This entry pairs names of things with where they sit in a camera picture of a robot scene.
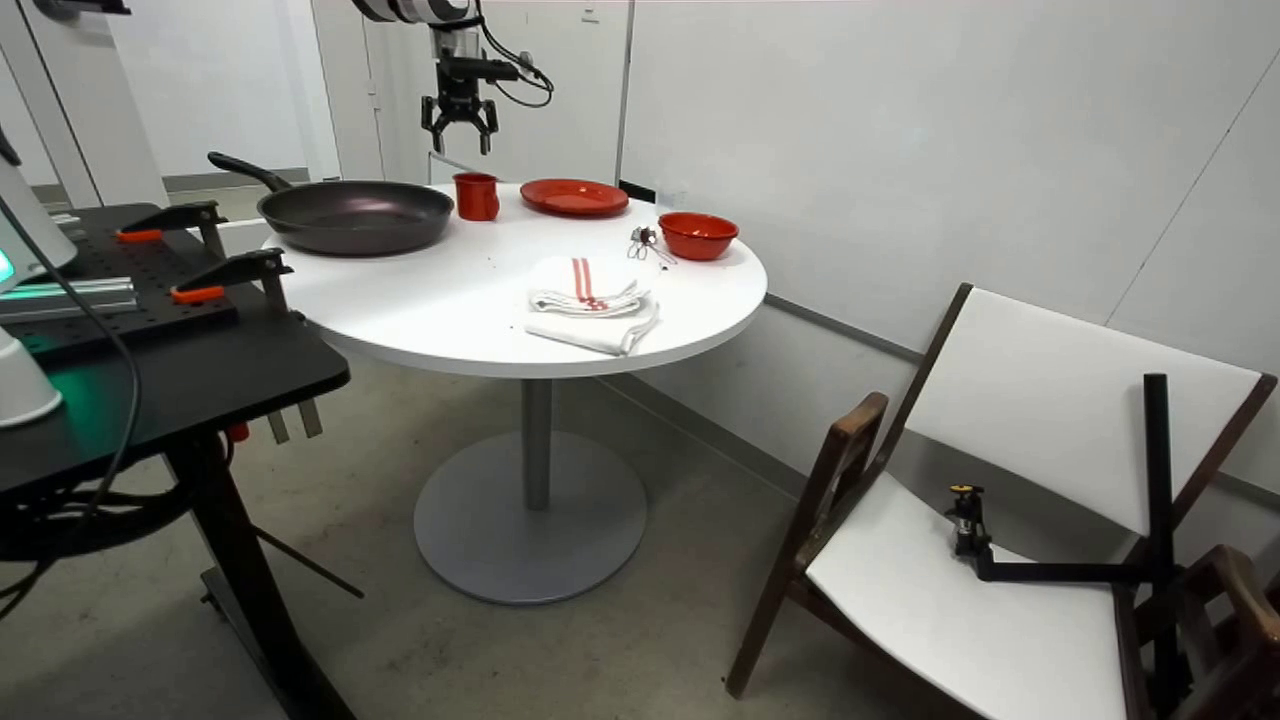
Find orange handled clamp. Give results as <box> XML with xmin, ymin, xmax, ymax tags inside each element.
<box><xmin>168</xmin><ymin>243</ymin><xmax>329</xmax><ymax>450</ymax></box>
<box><xmin>115</xmin><ymin>199</ymin><xmax>222</xmax><ymax>262</ymax></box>

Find red plate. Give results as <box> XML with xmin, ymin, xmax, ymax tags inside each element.
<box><xmin>520</xmin><ymin>176</ymin><xmax>628</xmax><ymax>219</ymax></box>

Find dark frying pan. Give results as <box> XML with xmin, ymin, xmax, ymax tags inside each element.
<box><xmin>207</xmin><ymin>151</ymin><xmax>452</xmax><ymax>255</ymax></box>

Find red plastic bowl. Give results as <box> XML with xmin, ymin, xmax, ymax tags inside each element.
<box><xmin>659</xmin><ymin>212</ymin><xmax>736</xmax><ymax>262</ymax></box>

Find white towel with red stripes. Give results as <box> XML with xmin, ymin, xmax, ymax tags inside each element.
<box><xmin>525</xmin><ymin>255</ymin><xmax>659</xmax><ymax>357</ymax></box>

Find metal paper clips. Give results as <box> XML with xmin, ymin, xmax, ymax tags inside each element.
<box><xmin>628</xmin><ymin>230</ymin><xmax>670</xmax><ymax>274</ymax></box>

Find red plastic cup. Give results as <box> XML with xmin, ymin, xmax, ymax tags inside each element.
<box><xmin>452</xmin><ymin>174</ymin><xmax>499</xmax><ymax>219</ymax></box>

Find white round pedestal table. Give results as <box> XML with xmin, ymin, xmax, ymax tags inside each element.
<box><xmin>287</xmin><ymin>188</ymin><xmax>767</xmax><ymax>605</ymax></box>

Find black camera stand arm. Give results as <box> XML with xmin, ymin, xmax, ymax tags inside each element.
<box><xmin>949</xmin><ymin>374</ymin><xmax>1171</xmax><ymax>717</ymax></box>

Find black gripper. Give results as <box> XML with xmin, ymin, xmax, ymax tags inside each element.
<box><xmin>420</xmin><ymin>57</ymin><xmax>499</xmax><ymax>157</ymax></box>

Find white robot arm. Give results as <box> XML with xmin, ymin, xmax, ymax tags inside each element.
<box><xmin>350</xmin><ymin>0</ymin><xmax>508</xmax><ymax>151</ymax></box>

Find white wooden folding chair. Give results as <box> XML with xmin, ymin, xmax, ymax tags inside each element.
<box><xmin>722</xmin><ymin>285</ymin><xmax>1274</xmax><ymax>720</ymax></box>

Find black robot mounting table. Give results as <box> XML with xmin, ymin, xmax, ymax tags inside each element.
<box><xmin>0</xmin><ymin>195</ymin><xmax>362</xmax><ymax>720</ymax></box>

